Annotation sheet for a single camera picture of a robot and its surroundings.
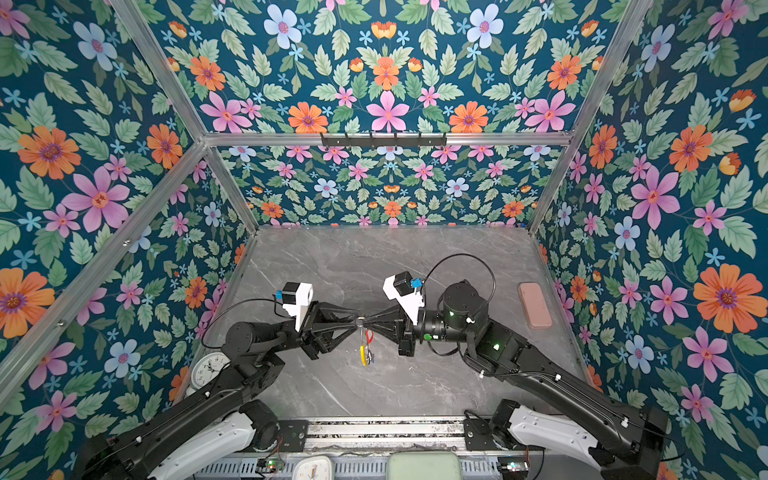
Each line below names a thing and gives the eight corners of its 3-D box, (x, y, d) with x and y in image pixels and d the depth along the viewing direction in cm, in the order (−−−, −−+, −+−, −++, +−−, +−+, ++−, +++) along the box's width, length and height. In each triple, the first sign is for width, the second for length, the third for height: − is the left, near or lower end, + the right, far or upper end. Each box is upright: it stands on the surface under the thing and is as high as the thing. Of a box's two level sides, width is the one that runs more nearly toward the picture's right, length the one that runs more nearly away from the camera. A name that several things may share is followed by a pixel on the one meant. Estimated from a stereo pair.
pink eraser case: (529, 328, 94) (532, 323, 92) (517, 287, 104) (520, 282, 102) (549, 328, 94) (553, 323, 92) (535, 287, 104) (539, 282, 102)
